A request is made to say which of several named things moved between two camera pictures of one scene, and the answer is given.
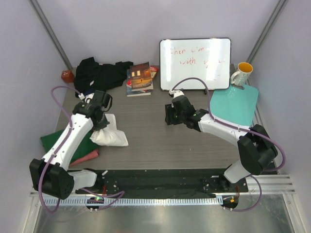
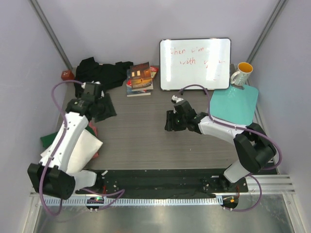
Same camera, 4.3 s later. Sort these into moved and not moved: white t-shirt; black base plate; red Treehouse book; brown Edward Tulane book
Moved: white t-shirt
Not moved: brown Edward Tulane book; red Treehouse book; black base plate
